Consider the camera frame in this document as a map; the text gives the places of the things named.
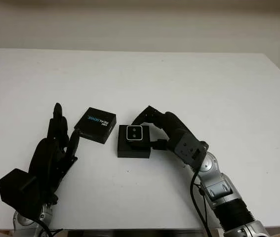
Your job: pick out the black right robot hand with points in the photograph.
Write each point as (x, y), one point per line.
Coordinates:
(174, 126)

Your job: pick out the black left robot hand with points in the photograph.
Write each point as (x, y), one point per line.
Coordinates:
(46, 155)

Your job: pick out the small silver depth camera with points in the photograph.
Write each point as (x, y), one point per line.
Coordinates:
(134, 133)

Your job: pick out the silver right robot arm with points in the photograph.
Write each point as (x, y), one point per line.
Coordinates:
(223, 190)

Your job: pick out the black RealSense box lid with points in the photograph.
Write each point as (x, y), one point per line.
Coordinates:
(95, 123)

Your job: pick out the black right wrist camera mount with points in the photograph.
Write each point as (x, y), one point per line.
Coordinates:
(190, 150)

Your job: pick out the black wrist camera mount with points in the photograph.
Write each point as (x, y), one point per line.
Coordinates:
(16, 190)
(190, 150)

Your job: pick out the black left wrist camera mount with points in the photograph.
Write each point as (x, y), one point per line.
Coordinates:
(16, 190)

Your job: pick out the black camera box base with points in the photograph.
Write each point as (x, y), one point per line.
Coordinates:
(130, 153)

